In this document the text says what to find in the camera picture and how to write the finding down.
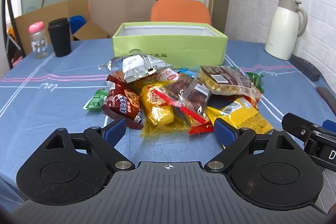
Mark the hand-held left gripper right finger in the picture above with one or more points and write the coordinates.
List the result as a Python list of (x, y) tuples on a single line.
[(224, 132)]

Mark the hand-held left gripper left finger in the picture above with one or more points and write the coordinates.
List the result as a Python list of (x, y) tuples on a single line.
[(115, 130)]

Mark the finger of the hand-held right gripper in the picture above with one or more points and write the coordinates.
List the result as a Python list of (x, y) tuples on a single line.
[(296, 125), (330, 126)]

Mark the yellow snack packet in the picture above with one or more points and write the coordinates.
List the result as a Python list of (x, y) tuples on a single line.
[(244, 116)]

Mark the dark red cookie packet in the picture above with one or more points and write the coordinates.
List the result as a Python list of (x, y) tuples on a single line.
[(123, 103)]

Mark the small green snack packet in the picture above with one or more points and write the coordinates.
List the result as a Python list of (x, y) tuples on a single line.
[(95, 100)]

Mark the clear yellow rice cracker packet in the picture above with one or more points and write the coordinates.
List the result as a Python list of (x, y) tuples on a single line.
[(158, 109)]

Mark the brown-label peanut packet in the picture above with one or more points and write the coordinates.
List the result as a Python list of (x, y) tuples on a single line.
[(225, 79)]

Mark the clear red-zip date bag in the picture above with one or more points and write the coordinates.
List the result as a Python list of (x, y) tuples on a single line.
[(189, 92)]

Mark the green cookie packet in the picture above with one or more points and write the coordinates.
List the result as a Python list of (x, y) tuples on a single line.
[(256, 81)]

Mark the silver snack packet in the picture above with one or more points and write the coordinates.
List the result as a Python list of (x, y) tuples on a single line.
[(136, 66)]

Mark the blue snack packet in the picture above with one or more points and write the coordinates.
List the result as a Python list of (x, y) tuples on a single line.
[(189, 73)]

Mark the white orange-edged snack packet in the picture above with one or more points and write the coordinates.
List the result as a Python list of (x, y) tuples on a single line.
[(165, 75)]

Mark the green cardboard box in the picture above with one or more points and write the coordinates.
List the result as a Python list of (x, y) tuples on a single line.
[(168, 45)]

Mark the red-edged phone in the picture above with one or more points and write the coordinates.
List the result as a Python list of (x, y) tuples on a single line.
[(328, 94)]

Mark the black flat device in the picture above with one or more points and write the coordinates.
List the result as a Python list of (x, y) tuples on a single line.
[(307, 66)]

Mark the blue tablecloth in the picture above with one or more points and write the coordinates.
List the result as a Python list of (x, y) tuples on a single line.
[(52, 108)]

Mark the white thermos jug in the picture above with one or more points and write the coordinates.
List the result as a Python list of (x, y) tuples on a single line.
[(282, 29)]

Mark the small open cardboard box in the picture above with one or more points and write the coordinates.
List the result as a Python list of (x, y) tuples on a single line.
[(90, 31)]

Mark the black cup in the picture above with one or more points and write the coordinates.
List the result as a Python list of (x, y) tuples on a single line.
[(60, 40)]

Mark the blue plastic object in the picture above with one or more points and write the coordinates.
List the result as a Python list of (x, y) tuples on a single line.
[(77, 23)]

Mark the clear bottle pink lid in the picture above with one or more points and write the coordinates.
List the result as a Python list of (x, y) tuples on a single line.
[(39, 43)]

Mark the orange chair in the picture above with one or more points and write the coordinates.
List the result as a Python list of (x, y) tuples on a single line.
[(181, 11)]

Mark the large cardboard box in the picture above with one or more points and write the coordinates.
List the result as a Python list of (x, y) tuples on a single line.
[(39, 14)]

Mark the black metal stand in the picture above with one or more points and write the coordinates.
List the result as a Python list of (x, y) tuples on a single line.
[(3, 11)]

